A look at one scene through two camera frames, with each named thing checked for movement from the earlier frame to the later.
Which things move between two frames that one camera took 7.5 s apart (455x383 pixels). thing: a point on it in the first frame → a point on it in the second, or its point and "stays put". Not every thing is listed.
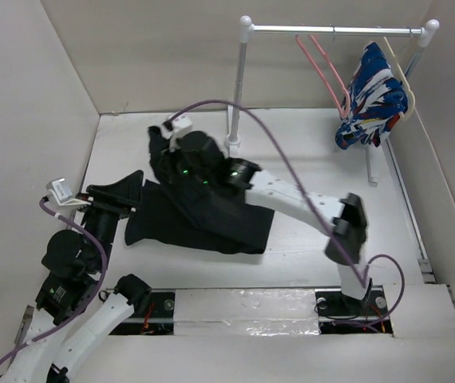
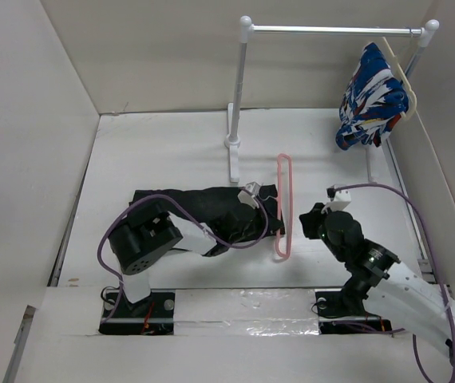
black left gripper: x=122 y=196 → x=262 y=223
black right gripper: x=166 y=167 → x=309 y=220
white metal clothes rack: x=246 y=29 stays put
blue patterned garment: x=376 y=100 stays put
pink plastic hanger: x=306 y=53 → x=278 y=244
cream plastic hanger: x=401 y=76 stays put
